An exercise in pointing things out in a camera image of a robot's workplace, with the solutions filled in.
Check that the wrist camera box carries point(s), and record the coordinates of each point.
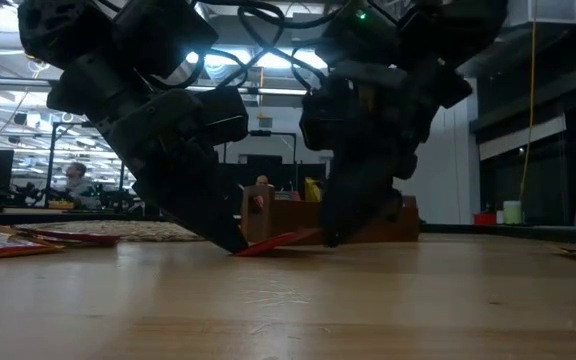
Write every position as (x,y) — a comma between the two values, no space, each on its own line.
(223,117)
(318,120)

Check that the bright ceiling light panel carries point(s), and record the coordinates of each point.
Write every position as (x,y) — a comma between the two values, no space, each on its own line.
(278,60)

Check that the red container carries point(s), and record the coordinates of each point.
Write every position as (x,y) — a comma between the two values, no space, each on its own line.
(485,219)

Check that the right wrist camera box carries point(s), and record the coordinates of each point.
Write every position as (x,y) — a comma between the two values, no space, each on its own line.
(318,120)

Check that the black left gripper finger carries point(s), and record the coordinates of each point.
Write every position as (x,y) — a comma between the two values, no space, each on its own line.
(203,215)

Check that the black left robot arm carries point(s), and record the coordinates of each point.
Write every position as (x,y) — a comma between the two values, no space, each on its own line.
(93,40)

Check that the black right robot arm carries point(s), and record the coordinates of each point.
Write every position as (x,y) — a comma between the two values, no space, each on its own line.
(428,30)

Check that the person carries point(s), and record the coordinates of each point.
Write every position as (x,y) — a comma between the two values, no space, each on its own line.
(77,182)
(263,181)

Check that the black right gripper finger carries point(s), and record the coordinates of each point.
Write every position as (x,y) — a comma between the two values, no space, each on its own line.
(393,207)
(358,200)

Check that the white ceiling box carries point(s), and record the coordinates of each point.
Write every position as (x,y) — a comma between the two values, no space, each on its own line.
(553,12)

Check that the green cup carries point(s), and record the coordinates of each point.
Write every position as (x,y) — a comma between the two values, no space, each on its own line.
(512,212)

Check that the background workbench with robots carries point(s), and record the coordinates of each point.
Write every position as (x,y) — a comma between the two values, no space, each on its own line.
(33,195)

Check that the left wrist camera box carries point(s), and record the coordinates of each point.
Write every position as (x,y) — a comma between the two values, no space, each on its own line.
(223,117)

